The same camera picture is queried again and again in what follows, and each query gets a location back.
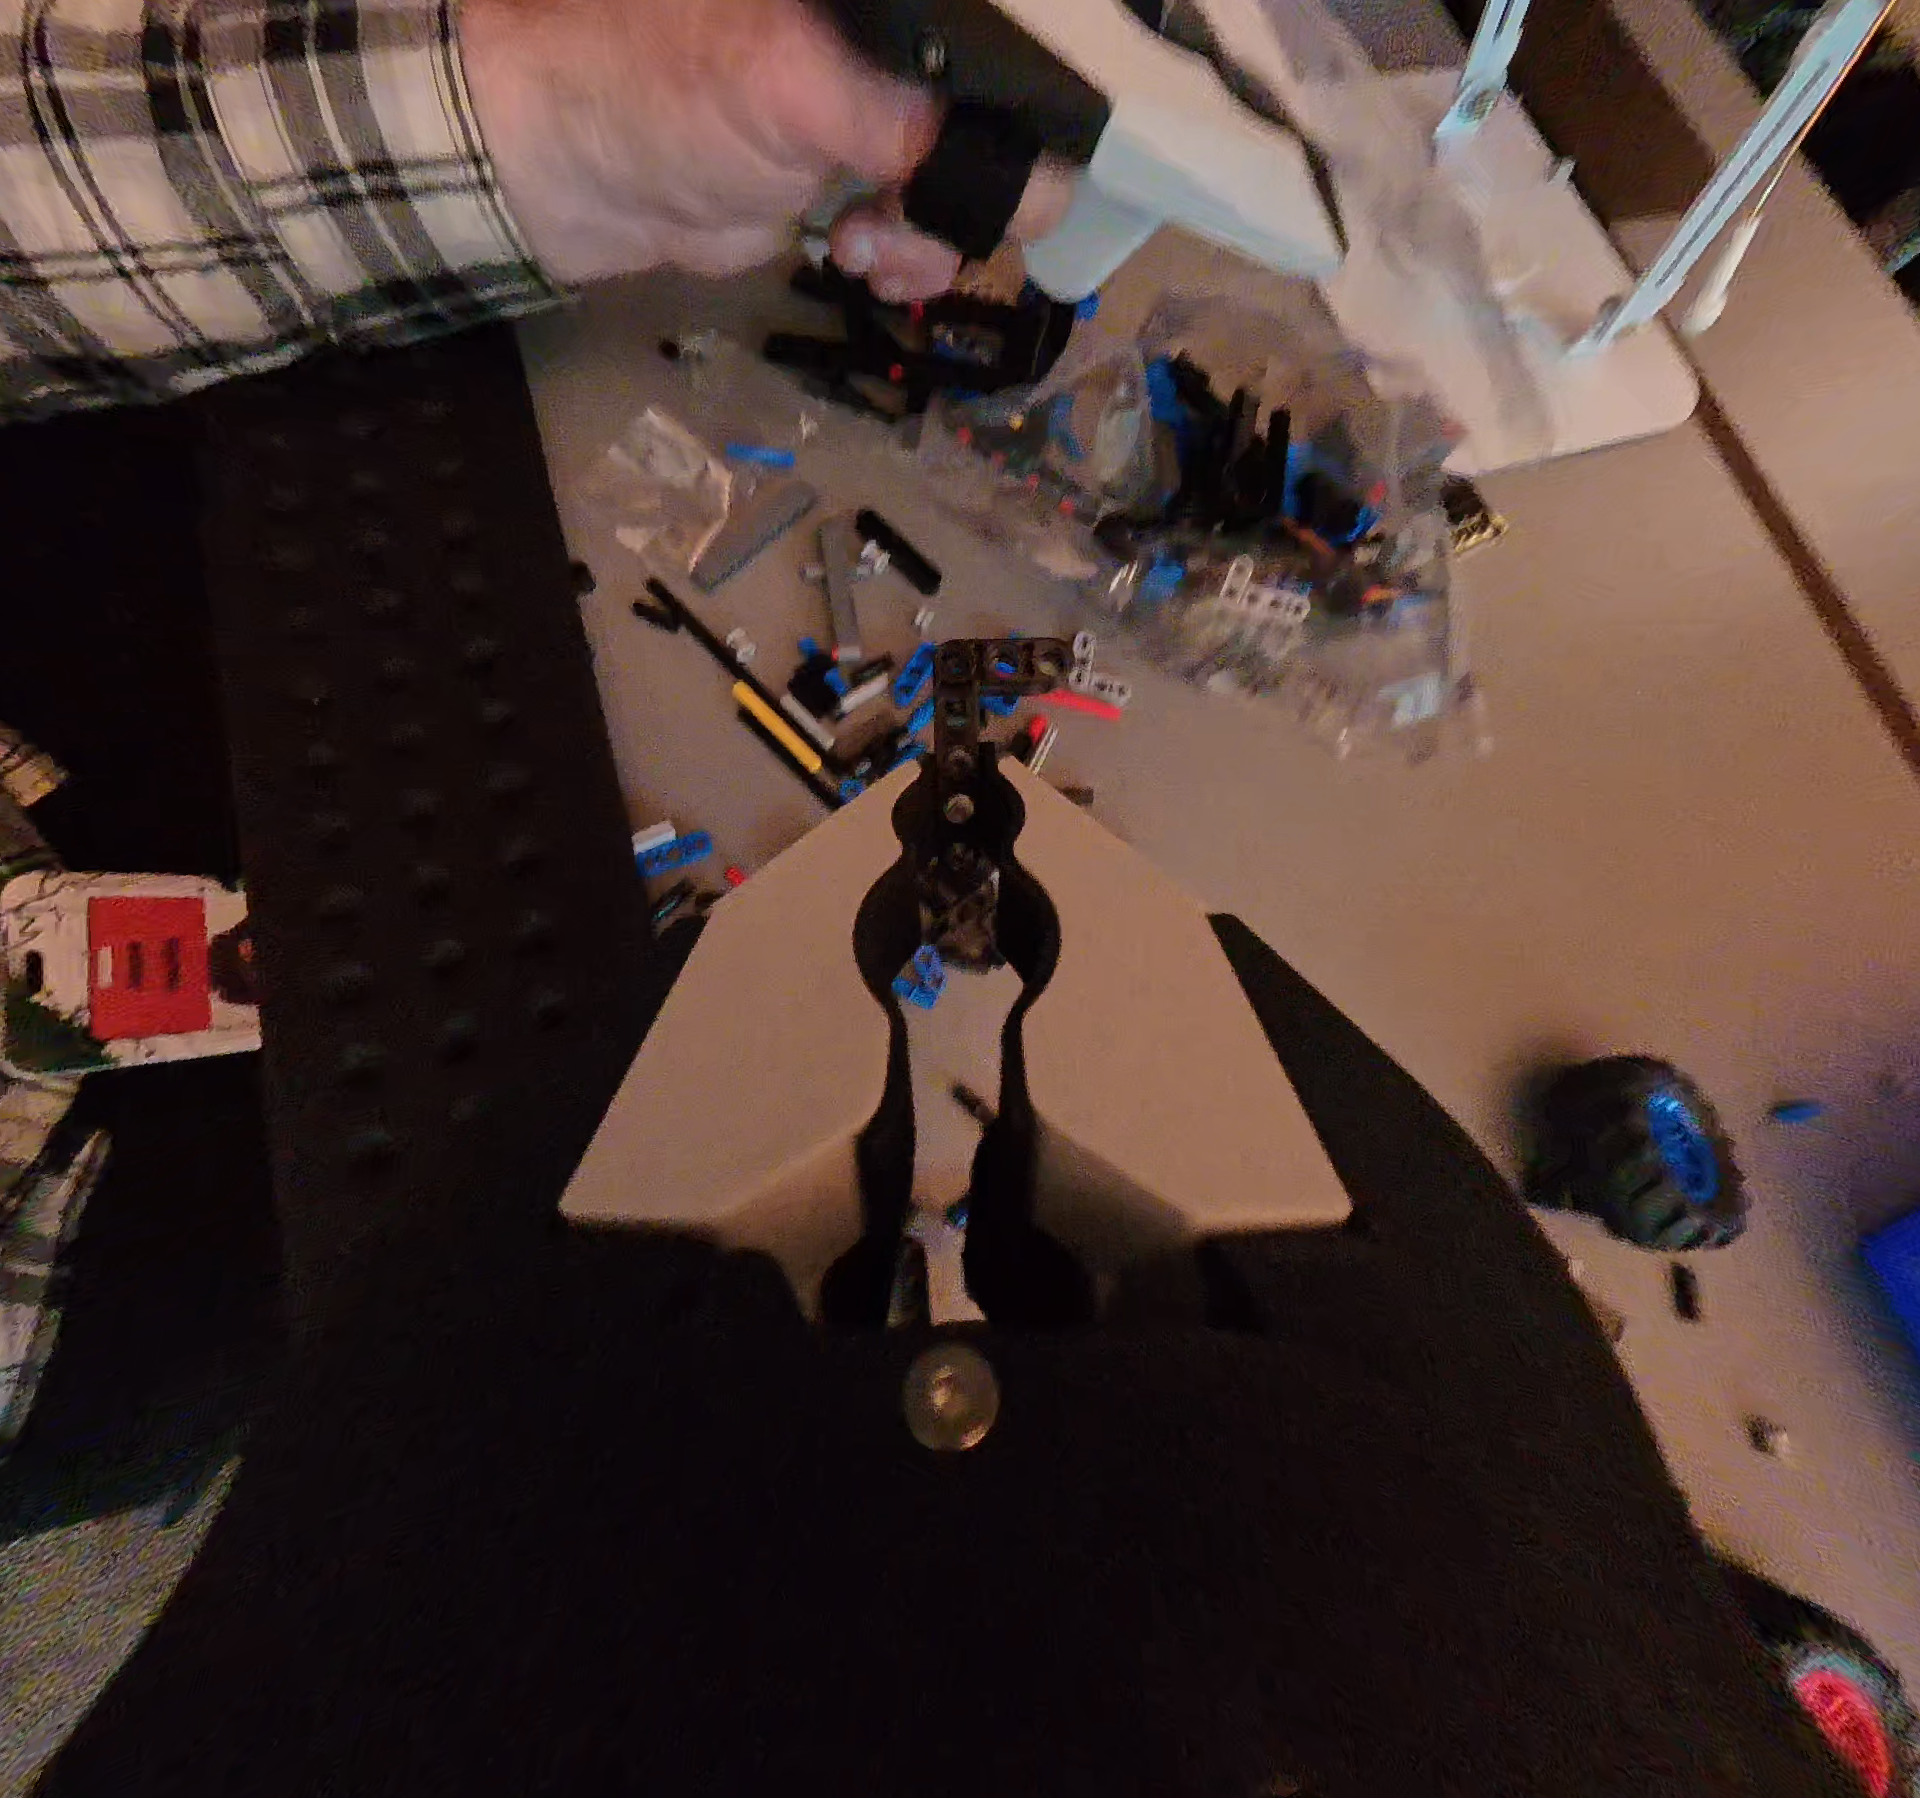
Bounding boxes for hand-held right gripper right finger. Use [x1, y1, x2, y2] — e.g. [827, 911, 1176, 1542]
[975, 765, 1350, 1328]

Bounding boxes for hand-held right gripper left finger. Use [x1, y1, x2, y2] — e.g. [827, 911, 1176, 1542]
[565, 765, 957, 1328]

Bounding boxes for pile of toy building pieces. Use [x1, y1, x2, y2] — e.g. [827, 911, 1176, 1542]
[566, 239, 1143, 932]

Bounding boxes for black holed toy beam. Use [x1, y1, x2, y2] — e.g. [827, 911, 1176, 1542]
[894, 637, 1048, 975]

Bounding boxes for clear plastic bag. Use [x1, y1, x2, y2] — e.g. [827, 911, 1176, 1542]
[583, 407, 821, 592]
[924, 0, 1577, 774]

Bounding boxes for person's left forearm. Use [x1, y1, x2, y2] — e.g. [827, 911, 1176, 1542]
[0, 0, 572, 428]

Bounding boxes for grey desk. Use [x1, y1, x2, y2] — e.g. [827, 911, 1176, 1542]
[509, 0, 1920, 1743]

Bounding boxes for person's left hand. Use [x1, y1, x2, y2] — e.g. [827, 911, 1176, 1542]
[459, 0, 1082, 304]

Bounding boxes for yellow toy beam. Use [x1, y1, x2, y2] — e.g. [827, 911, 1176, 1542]
[721, 669, 863, 813]

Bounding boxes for black toy wheel blue rim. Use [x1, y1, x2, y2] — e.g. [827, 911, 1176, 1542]
[1528, 1053, 1754, 1258]

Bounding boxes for red white printed box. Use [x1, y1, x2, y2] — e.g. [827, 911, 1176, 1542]
[0, 862, 266, 1088]

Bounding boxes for blue storage bin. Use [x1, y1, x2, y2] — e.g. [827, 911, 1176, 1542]
[1853, 1206, 1920, 1357]

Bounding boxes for black toy wheel red rim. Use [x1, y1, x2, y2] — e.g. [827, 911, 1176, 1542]
[1757, 1619, 1920, 1798]

